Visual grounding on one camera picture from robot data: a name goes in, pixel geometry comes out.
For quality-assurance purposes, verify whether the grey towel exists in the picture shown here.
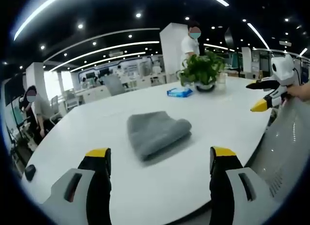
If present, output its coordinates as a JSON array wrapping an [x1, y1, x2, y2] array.
[[127, 111, 193, 161]]

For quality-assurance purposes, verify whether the person's right hand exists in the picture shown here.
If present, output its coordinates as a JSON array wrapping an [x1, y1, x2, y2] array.
[[282, 80, 310, 106]]

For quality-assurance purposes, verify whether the clear glass cup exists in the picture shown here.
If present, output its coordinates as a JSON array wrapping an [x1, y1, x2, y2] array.
[[216, 73, 228, 89]]

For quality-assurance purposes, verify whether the small black device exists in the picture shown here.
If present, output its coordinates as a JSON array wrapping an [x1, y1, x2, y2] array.
[[24, 164, 37, 181]]

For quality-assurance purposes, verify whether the green potted plant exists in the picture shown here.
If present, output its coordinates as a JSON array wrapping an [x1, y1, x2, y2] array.
[[178, 51, 227, 93]]

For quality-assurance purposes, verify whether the white office chair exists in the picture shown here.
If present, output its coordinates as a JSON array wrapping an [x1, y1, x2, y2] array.
[[49, 95, 64, 125]]

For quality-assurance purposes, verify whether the blue wet wipes packet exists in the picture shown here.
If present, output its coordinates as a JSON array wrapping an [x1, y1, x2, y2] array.
[[166, 87, 193, 98]]

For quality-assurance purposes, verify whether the white square pillar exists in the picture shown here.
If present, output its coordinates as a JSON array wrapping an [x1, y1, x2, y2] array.
[[159, 22, 189, 84]]

